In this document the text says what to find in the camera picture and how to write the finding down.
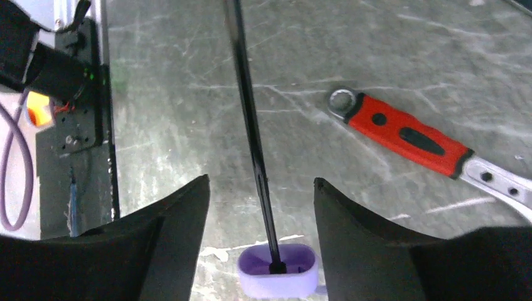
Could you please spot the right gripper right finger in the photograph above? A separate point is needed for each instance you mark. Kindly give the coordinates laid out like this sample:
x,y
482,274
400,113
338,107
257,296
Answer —
x,y
367,257

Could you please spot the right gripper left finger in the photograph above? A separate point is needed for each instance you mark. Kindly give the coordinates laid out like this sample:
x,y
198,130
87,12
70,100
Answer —
x,y
150,254

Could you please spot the lilac umbrella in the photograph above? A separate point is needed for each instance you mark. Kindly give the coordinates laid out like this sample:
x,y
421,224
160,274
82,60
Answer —
x,y
270,270

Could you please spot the red-handled adjustable wrench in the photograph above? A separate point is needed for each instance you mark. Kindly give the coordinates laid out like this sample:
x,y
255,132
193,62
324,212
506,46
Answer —
x,y
405,135

